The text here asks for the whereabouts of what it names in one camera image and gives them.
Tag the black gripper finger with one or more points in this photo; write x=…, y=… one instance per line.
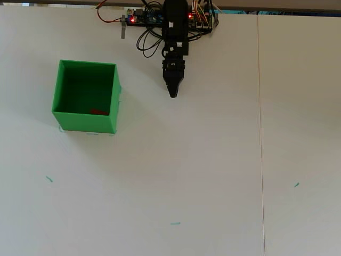
x=178, y=85
x=170, y=85

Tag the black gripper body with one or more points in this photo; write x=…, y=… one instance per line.
x=173, y=66

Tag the red block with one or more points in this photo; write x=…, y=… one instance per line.
x=99, y=112

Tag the green plastic bin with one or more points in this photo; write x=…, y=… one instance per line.
x=88, y=122

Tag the motor driver board white connectors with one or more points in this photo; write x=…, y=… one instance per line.
x=203, y=24

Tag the blue controller board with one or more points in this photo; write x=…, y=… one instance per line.
x=145, y=17

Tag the grey tape strip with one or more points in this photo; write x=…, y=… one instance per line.
x=123, y=29

